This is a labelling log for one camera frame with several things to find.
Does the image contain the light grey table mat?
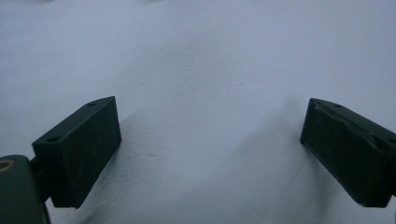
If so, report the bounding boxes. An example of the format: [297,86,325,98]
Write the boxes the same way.
[0,0,396,224]

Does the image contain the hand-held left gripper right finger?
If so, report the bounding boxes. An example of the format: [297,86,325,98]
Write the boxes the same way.
[300,98,396,208]

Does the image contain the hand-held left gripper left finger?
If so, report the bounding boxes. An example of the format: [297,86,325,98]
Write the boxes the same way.
[32,96,122,209]

